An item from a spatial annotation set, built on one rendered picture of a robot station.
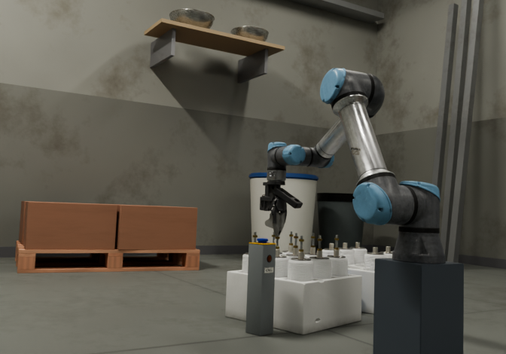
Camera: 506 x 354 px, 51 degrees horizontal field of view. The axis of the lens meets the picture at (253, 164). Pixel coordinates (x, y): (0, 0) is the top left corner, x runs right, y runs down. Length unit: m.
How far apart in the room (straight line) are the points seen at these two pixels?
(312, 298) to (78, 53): 3.21
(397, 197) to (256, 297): 0.65
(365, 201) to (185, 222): 2.26
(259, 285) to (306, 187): 2.52
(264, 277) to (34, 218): 1.91
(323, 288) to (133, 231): 1.80
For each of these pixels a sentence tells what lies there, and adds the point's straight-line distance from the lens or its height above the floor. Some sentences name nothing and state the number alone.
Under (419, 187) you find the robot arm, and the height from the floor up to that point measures 0.51.
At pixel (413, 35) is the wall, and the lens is 5.98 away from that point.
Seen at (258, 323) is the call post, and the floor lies 0.04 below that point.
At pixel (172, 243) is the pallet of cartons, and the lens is 3.61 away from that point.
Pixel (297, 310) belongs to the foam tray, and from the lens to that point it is 1.95.
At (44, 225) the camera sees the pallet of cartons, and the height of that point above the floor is 0.28.
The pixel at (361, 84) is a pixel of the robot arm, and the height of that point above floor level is 0.84.
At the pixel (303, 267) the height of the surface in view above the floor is 0.23.
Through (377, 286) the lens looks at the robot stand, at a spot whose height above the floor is 0.22.
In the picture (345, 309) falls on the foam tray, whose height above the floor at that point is 0.06.
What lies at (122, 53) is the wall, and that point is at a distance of 4.71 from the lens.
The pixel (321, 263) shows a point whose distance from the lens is 2.07.
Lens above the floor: 0.44
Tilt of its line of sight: 5 degrees up
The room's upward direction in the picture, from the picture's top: 2 degrees clockwise
